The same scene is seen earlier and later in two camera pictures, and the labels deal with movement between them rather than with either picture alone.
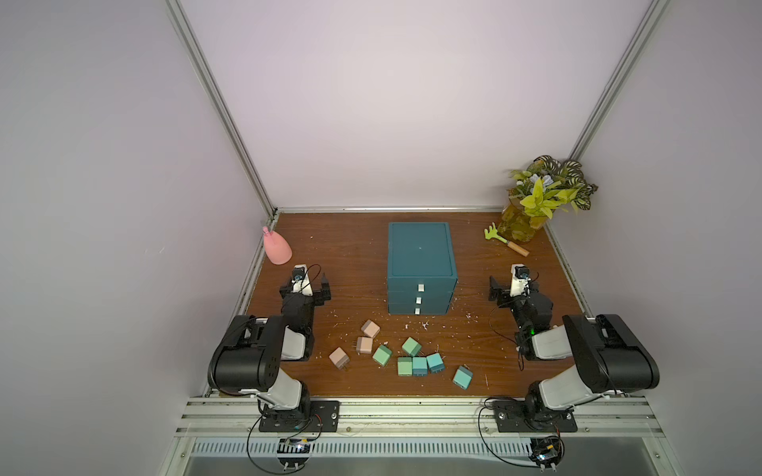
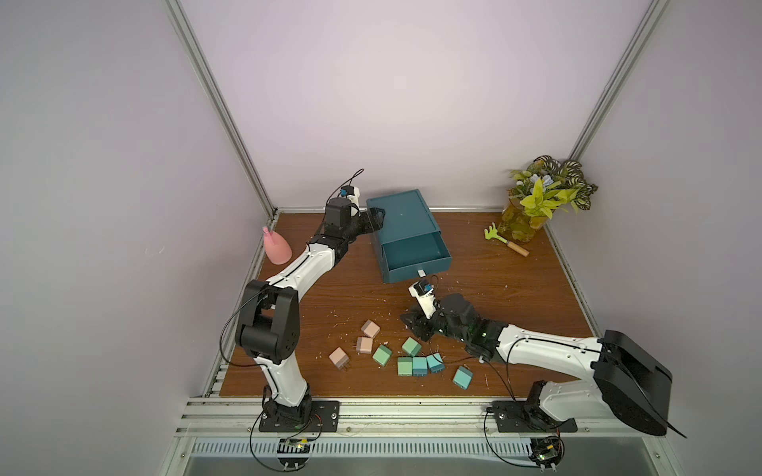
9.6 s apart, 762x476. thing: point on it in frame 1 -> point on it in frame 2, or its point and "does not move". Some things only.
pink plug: [370, 328] does not move
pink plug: [340, 359] does not move
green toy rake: [493, 233] does not move
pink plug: [363, 345] does not move
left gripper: [317, 297] -> [375, 223]
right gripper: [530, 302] -> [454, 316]
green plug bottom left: [405, 366] does not move
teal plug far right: [462, 377] does not move
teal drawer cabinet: [422, 273] -> [410, 241]
